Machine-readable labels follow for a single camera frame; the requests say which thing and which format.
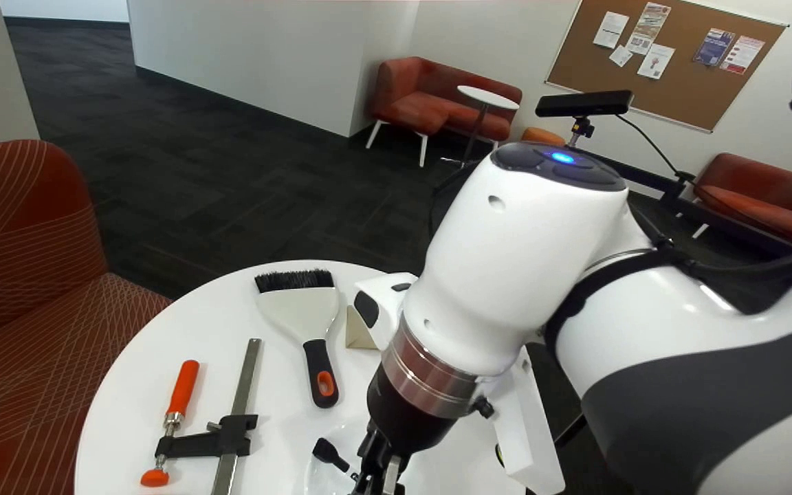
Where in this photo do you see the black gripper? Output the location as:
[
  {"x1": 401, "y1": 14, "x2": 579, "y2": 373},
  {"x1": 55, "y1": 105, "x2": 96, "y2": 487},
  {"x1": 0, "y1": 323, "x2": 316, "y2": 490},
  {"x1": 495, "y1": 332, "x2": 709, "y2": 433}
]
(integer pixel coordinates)
[{"x1": 353, "y1": 369, "x2": 495, "y2": 495}]

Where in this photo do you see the small black tool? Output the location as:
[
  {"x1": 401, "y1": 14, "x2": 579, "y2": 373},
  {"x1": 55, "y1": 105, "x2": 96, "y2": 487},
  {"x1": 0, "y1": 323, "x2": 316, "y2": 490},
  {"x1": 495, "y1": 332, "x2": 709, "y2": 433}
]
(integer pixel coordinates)
[{"x1": 312, "y1": 436, "x2": 357, "y2": 480}]

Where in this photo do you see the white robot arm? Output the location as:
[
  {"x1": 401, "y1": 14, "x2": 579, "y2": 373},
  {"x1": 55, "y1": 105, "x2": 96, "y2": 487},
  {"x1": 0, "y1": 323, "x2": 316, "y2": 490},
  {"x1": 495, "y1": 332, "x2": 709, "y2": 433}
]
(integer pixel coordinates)
[{"x1": 354, "y1": 142, "x2": 792, "y2": 495}]

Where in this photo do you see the brown cardboard piece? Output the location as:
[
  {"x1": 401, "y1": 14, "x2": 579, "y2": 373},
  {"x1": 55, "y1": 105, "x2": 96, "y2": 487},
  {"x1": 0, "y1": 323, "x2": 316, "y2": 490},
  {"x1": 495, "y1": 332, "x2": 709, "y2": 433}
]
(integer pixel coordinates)
[{"x1": 348, "y1": 308, "x2": 375, "y2": 348}]

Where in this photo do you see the orange round pouf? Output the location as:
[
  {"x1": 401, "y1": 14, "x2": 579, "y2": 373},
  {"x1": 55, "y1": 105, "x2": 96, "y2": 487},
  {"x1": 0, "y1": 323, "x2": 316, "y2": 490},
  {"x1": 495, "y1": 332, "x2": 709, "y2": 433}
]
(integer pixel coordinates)
[{"x1": 524, "y1": 125, "x2": 566, "y2": 145}]

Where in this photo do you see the red sofa left background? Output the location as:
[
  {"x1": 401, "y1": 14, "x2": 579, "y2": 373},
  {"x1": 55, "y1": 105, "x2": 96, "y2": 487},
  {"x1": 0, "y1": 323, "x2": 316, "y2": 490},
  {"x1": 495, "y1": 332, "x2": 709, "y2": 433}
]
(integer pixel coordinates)
[{"x1": 367, "y1": 55, "x2": 524, "y2": 165}]

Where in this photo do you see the red sofa background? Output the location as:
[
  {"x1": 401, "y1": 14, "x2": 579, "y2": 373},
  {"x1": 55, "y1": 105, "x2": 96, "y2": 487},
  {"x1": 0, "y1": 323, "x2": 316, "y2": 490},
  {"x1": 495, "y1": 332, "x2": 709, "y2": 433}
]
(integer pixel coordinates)
[
  {"x1": 367, "y1": 55, "x2": 524, "y2": 165},
  {"x1": 693, "y1": 154, "x2": 792, "y2": 242}
]

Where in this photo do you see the small white round side table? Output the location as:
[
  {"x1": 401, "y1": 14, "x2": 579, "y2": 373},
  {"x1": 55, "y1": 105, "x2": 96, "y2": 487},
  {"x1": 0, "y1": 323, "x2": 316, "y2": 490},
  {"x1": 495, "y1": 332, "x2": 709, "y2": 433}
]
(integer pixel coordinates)
[{"x1": 448, "y1": 81, "x2": 518, "y2": 168}]

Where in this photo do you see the red striped armchair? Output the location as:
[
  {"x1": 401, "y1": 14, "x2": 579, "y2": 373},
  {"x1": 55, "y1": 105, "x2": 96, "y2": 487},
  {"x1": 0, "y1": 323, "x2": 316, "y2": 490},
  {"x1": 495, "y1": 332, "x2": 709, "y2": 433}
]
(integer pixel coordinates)
[{"x1": 0, "y1": 139, "x2": 167, "y2": 495}]

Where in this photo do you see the white paper on board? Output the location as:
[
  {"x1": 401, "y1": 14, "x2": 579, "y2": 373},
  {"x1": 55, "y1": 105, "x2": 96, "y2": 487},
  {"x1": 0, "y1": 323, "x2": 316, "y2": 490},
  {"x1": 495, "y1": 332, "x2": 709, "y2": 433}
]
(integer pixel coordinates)
[{"x1": 594, "y1": 11, "x2": 629, "y2": 48}]

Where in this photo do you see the red sofa right background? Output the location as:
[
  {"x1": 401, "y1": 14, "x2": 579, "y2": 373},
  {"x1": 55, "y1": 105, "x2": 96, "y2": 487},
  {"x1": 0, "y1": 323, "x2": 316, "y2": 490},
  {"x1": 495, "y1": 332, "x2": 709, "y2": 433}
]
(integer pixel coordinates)
[{"x1": 693, "y1": 154, "x2": 792, "y2": 242}]

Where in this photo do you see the cork bulletin board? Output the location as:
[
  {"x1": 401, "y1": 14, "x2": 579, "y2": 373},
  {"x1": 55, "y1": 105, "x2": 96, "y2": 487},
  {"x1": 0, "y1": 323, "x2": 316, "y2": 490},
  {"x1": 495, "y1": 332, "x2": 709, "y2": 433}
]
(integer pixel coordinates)
[{"x1": 547, "y1": 0, "x2": 783, "y2": 132}]

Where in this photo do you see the blue flyer on board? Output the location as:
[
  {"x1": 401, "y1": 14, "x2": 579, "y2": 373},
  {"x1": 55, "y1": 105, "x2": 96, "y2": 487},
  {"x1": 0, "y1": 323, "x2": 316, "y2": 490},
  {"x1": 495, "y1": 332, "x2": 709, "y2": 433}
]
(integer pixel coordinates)
[{"x1": 693, "y1": 26, "x2": 735, "y2": 69}]

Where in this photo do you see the putty scraper with black handle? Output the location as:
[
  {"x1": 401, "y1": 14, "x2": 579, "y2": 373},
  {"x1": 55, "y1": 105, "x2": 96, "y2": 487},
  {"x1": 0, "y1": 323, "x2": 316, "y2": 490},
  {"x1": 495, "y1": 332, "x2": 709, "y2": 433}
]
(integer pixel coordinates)
[{"x1": 253, "y1": 270, "x2": 341, "y2": 407}]

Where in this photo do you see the orange handled bar clamp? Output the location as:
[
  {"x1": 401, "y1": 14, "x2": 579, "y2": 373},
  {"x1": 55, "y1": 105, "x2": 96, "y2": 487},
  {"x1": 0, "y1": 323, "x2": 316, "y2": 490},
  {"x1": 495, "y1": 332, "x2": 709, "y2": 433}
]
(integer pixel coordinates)
[{"x1": 140, "y1": 339, "x2": 261, "y2": 495}]

